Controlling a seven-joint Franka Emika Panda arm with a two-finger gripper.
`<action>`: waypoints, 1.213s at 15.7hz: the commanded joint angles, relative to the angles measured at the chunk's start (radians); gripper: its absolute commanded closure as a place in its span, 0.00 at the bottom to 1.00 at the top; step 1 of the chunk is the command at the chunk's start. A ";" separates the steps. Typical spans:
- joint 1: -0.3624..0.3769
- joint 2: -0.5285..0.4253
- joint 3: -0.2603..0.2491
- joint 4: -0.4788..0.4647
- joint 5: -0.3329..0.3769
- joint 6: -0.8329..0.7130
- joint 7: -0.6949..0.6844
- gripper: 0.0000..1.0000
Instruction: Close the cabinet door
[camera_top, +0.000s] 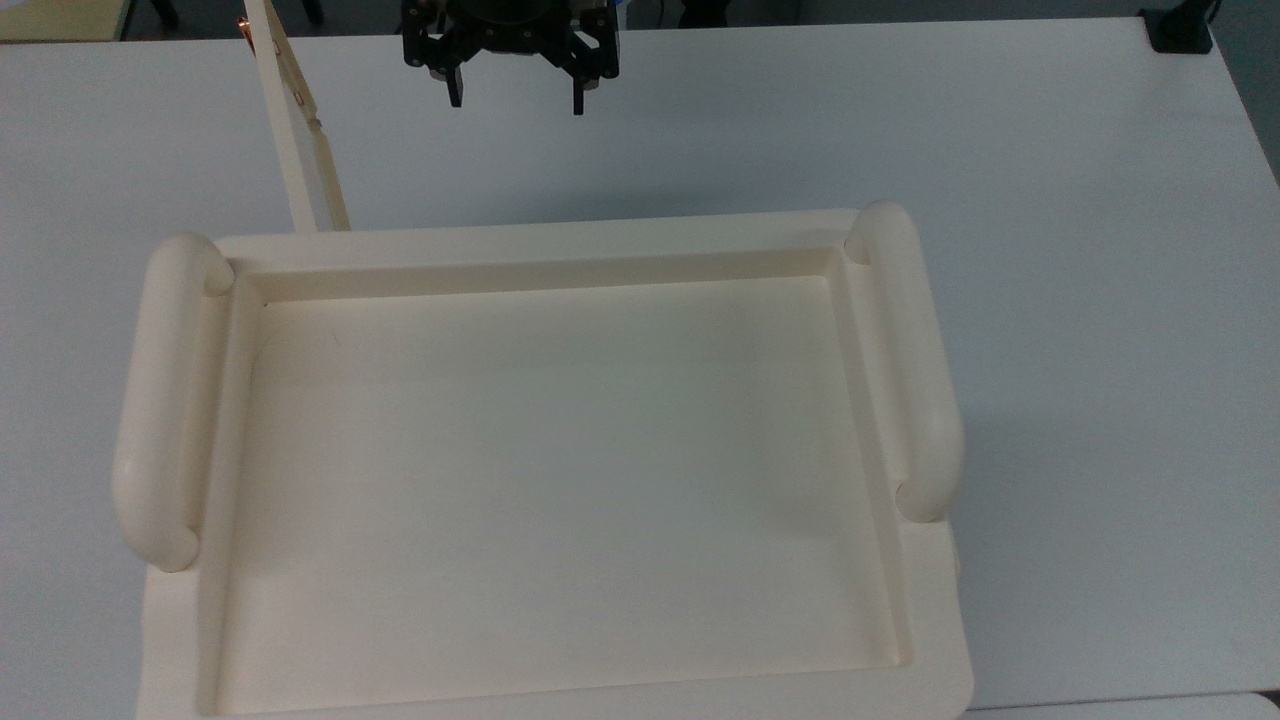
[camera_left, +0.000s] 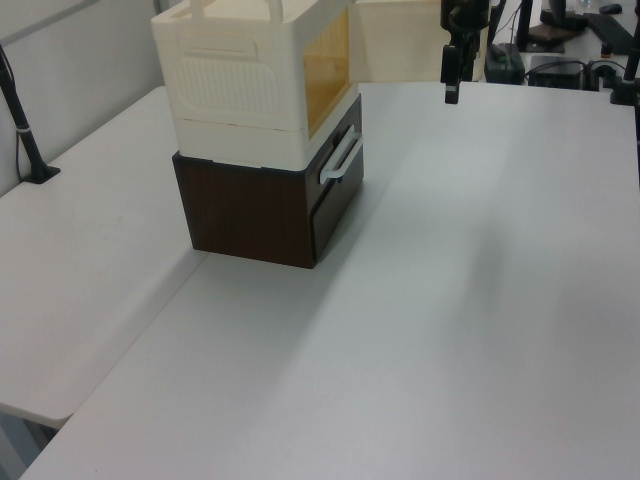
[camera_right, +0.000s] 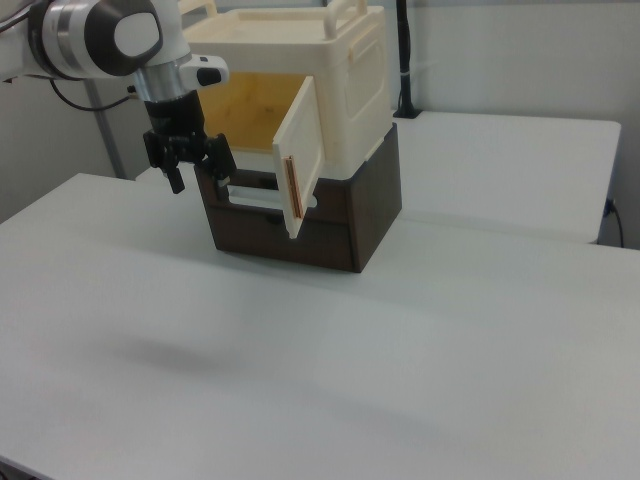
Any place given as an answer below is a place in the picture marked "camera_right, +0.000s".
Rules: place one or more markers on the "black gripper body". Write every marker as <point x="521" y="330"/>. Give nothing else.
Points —
<point x="175" y="120"/>

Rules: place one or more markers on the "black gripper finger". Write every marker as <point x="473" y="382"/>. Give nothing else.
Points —
<point x="220" y="157"/>
<point x="162" y="150"/>

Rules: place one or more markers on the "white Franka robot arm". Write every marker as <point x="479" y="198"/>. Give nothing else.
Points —
<point x="75" y="30"/>

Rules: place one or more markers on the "cream plastic cabinet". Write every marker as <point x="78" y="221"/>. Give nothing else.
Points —
<point x="260" y="57"/>

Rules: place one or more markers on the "cream cabinet side door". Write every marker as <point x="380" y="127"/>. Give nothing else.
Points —
<point x="367" y="85"/>

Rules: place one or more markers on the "dark brown drawer box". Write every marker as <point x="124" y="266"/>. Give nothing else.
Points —
<point x="370" y="200"/>

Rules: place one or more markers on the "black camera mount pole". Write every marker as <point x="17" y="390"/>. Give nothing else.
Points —
<point x="404" y="50"/>

